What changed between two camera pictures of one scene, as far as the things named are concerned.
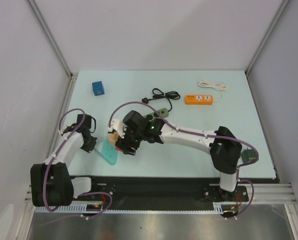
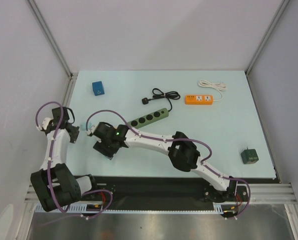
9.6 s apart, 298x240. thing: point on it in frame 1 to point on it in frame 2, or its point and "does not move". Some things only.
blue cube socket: (98, 88) does not move
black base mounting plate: (113, 190) does not move
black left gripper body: (89, 144) to (74, 134)
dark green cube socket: (248, 156) does not move
